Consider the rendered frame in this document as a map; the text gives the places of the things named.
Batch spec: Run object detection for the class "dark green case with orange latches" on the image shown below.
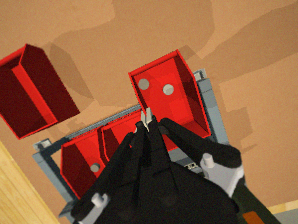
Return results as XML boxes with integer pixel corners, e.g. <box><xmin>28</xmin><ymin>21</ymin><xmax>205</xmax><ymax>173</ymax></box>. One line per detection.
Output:
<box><xmin>231</xmin><ymin>185</ymin><xmax>281</xmax><ymax>224</ymax></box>

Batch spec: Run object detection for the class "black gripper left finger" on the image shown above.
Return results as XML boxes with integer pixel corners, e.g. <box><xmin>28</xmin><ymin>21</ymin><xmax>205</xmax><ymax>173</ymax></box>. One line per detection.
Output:
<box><xmin>70</xmin><ymin>110</ymin><xmax>152</xmax><ymax>224</ymax></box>

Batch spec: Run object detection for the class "red open-front bin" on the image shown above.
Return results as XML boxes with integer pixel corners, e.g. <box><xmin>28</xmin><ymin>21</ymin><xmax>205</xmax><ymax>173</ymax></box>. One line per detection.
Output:
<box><xmin>129</xmin><ymin>53</ymin><xmax>211</xmax><ymax>138</ymax></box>
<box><xmin>102</xmin><ymin>110</ymin><xmax>142</xmax><ymax>161</ymax></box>
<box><xmin>60</xmin><ymin>126</ymin><xmax>108</xmax><ymax>199</ymax></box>
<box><xmin>0</xmin><ymin>46</ymin><xmax>80</xmax><ymax>140</ymax></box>

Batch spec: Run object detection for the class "grey metal shelf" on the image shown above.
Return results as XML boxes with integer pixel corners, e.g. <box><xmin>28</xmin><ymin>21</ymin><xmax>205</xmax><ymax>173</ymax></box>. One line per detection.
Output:
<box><xmin>32</xmin><ymin>69</ymin><xmax>231</xmax><ymax>224</ymax></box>

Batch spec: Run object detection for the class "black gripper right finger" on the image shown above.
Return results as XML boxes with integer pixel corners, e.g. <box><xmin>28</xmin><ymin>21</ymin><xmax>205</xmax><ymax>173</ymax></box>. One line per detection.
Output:
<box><xmin>146</xmin><ymin>107</ymin><xmax>245</xmax><ymax>206</ymax></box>

